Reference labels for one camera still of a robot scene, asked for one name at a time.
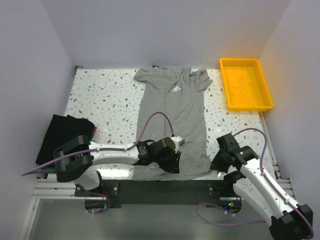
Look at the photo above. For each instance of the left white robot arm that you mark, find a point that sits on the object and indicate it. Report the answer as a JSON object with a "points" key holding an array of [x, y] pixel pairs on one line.
{"points": [[75, 160]]}

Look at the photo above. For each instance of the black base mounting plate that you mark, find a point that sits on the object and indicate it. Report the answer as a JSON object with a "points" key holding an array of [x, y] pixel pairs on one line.
{"points": [[177, 192]]}

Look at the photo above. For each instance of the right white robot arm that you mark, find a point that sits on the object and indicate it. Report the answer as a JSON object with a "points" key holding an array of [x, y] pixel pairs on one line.
{"points": [[246, 176]]}

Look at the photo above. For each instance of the grey t shirt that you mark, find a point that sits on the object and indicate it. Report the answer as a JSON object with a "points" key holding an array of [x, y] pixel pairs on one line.
{"points": [[173, 102]]}

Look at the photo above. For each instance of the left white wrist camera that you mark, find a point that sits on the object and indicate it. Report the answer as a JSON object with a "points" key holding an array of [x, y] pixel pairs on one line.
{"points": [[178, 141]]}

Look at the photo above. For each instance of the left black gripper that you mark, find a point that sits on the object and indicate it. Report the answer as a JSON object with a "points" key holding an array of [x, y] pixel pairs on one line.
{"points": [[173, 165]]}

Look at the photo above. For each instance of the pink folded t shirt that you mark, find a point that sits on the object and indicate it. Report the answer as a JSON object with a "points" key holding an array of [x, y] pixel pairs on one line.
{"points": [[95, 130]]}

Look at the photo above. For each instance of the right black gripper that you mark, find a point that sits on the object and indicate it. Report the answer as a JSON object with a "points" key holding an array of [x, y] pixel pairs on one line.
{"points": [[216, 165]]}

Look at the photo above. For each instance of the yellow plastic bin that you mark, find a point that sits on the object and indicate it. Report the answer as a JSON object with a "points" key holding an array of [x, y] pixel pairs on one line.
{"points": [[245, 86]]}

